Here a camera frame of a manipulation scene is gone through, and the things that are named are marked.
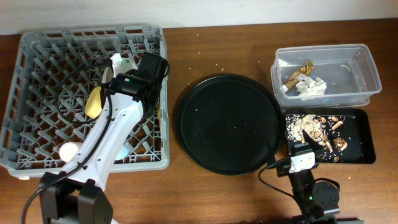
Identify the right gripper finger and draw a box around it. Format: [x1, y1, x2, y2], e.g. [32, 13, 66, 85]
[302, 130, 323, 152]
[267, 141, 275, 167]

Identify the rice and nutshell waste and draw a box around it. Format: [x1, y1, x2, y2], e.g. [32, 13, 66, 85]
[285, 114, 348, 162]

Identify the wooden chopstick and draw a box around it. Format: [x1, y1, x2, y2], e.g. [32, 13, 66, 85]
[157, 106, 162, 121]

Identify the yellow bowl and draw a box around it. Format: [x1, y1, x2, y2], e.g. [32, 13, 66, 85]
[85, 86, 102, 119]

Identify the brown snack wrapper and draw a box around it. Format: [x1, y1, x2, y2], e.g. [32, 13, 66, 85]
[283, 61, 313, 90]

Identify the blue cup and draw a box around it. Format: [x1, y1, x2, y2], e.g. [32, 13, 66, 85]
[115, 145, 130, 161]

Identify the pink cup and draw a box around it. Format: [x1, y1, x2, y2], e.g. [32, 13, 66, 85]
[59, 142, 82, 162]

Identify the grey plate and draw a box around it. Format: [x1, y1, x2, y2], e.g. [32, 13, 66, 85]
[101, 59, 137, 83]

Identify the white tissue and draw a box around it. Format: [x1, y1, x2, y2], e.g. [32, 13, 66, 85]
[280, 74, 327, 99]

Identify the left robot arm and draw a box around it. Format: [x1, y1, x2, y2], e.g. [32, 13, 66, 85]
[33, 52, 170, 223]

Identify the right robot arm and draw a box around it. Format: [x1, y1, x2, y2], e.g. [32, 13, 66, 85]
[261, 132, 364, 224]

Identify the grey dishwasher rack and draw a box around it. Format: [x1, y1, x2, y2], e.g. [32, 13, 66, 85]
[1, 25, 167, 180]

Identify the black rectangular tray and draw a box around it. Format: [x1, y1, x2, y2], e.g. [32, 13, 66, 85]
[285, 108, 376, 164]

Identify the round black tray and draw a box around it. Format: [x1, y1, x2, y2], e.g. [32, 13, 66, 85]
[174, 74, 285, 175]

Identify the clear plastic bin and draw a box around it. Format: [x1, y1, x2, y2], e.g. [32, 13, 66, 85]
[271, 44, 382, 108]

